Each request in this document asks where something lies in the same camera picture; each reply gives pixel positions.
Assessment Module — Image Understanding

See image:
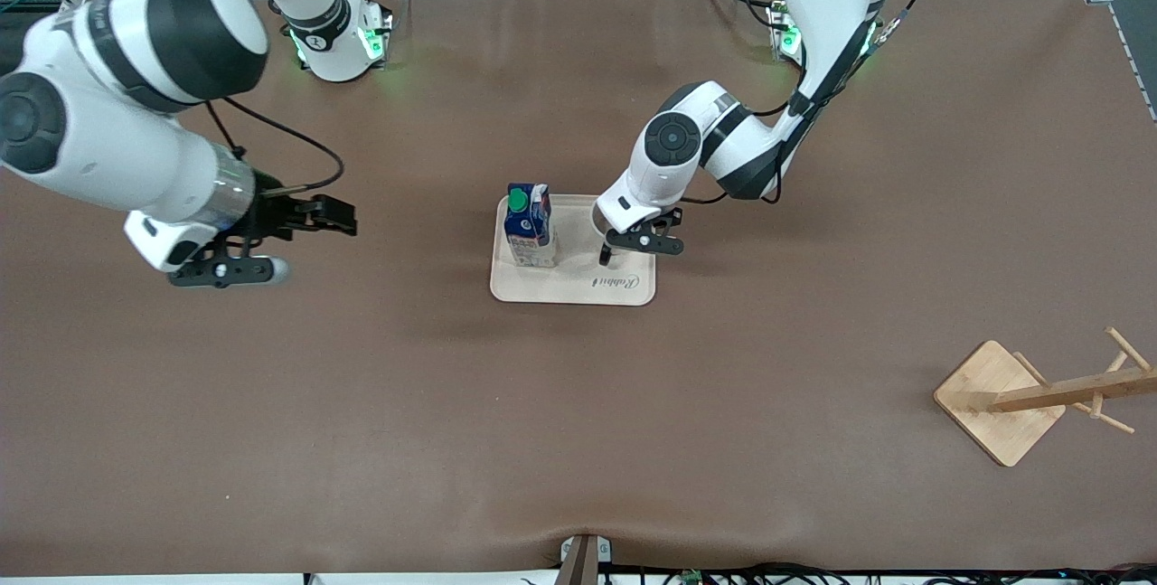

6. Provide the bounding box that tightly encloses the white cup black handle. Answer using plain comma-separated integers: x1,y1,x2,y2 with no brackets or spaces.
593,203,626,267

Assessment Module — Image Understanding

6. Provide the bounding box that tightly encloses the blue white milk carton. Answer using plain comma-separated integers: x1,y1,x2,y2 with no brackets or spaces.
503,183,555,269

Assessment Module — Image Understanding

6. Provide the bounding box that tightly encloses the wooden cup rack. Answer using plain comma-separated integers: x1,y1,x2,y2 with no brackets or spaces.
933,326,1157,468

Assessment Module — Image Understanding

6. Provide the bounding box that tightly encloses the cream rectangular tray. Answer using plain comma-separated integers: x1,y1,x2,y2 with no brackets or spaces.
489,193,657,307

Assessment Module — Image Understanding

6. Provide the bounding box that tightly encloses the large table cover mat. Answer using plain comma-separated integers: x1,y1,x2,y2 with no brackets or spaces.
0,0,1157,579

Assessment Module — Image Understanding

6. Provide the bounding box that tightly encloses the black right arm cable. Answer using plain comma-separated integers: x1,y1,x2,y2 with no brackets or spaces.
203,97,346,197

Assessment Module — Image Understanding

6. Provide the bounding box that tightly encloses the camera mounting post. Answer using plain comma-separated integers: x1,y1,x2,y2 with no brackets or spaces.
553,533,614,585

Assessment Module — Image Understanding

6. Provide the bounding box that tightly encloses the black cable bundle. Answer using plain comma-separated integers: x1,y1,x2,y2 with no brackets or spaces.
520,562,1157,585

